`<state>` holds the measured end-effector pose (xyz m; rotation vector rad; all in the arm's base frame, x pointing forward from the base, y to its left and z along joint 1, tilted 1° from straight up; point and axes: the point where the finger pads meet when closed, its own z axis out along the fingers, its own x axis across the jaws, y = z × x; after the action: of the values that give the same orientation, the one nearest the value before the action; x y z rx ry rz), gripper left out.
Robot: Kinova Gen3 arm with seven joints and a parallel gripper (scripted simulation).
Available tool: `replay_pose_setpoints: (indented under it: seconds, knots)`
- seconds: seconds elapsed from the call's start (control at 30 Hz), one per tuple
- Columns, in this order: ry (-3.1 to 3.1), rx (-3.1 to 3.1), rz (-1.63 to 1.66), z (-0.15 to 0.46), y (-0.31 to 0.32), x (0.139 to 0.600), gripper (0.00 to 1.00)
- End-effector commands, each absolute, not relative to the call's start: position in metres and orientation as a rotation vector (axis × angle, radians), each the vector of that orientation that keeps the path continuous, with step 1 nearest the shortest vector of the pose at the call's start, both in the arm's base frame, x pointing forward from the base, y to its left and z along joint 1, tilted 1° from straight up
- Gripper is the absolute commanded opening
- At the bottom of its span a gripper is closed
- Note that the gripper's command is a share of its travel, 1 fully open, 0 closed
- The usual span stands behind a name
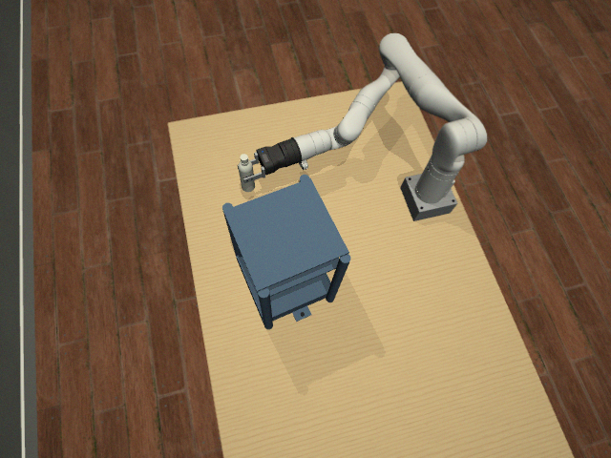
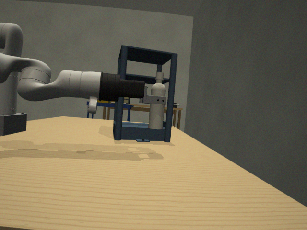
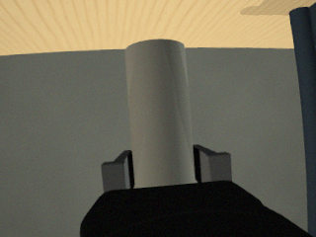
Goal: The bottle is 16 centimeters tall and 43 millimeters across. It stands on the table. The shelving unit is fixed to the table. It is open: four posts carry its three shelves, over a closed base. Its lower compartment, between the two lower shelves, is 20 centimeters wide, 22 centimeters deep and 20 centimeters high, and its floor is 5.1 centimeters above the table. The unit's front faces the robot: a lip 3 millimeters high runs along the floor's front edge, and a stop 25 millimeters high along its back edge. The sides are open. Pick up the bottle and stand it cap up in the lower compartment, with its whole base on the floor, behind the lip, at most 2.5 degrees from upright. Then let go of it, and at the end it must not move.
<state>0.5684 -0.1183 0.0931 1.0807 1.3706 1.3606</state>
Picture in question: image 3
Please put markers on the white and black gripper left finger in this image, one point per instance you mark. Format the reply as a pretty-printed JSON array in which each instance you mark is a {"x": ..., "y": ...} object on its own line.
[{"x": 118, "y": 175}]

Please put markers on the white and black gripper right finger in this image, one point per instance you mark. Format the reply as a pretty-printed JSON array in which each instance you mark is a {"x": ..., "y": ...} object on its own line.
[{"x": 211, "y": 166}]

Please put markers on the blue shelving unit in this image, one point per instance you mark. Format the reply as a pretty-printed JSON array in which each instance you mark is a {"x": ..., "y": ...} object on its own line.
[{"x": 303, "y": 28}]

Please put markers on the grey cylinder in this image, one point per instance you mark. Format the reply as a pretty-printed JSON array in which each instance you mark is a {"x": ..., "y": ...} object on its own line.
[{"x": 159, "y": 113}]

